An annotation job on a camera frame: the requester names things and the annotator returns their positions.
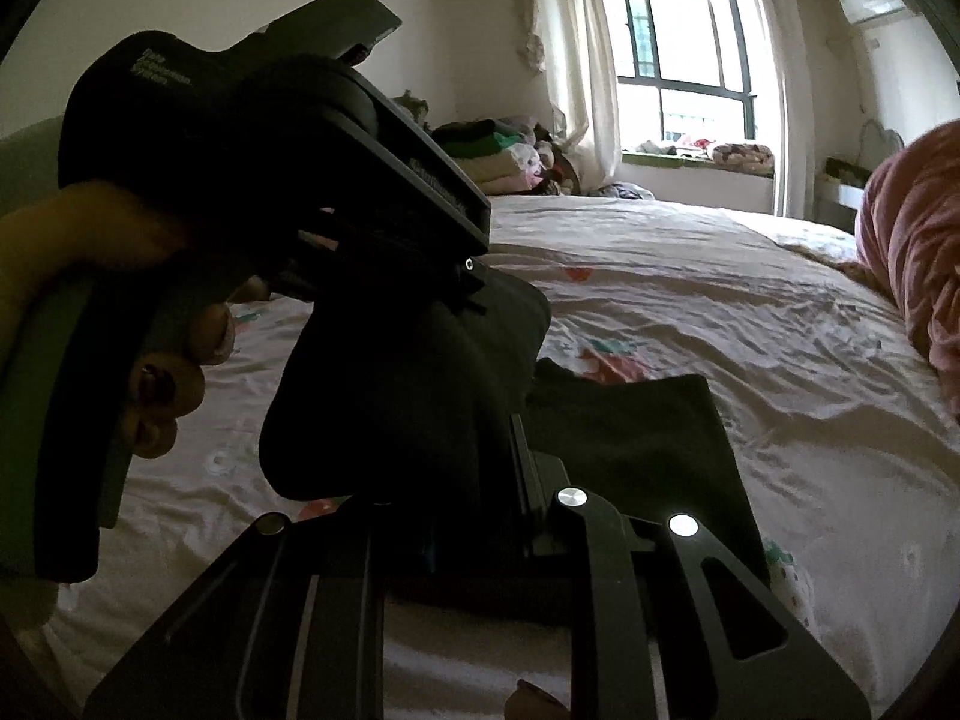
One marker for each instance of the black and orange pants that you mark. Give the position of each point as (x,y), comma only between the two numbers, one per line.
(637,450)

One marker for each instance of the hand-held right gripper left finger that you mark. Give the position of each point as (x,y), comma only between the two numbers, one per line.
(337,600)

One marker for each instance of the strawberry print bed sheet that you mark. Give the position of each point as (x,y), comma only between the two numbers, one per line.
(712,300)

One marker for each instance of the pink blanket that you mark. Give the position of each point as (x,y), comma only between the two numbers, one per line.
(915,255)

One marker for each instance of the window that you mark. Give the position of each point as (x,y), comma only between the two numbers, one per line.
(690,52)

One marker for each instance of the small clothes on windowsill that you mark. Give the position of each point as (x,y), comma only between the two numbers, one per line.
(671,146)

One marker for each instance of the patterned cloth on windowsill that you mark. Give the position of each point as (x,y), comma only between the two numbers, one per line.
(742,157)

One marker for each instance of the green headboard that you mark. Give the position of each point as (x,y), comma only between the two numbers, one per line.
(30,157)

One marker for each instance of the white air conditioner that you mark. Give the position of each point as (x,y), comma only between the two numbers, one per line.
(874,4)

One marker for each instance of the person's left hand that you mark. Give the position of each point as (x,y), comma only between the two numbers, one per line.
(176,390)

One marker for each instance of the white chair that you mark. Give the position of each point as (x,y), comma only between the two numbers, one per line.
(847,187)

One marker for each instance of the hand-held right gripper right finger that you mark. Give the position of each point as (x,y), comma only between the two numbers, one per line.
(536,495)

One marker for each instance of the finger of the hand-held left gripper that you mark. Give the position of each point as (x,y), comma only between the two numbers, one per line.
(466,277)

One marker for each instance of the cream curtain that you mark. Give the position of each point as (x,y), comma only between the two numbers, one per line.
(570,52)
(780,90)

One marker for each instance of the pile of folded clothes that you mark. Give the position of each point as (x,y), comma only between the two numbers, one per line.
(495,157)

